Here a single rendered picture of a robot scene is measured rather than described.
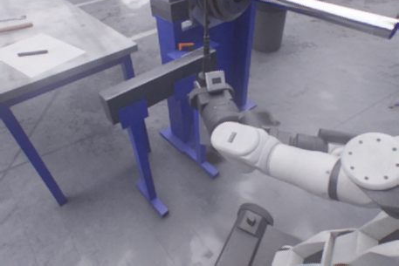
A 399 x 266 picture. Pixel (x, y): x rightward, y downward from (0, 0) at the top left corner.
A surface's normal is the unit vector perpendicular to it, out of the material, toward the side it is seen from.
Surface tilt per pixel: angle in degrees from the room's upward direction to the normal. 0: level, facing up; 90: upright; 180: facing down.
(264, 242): 0
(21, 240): 0
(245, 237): 0
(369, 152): 40
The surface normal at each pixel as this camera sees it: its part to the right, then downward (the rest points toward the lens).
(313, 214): -0.03, -0.76
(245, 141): -0.52, -0.55
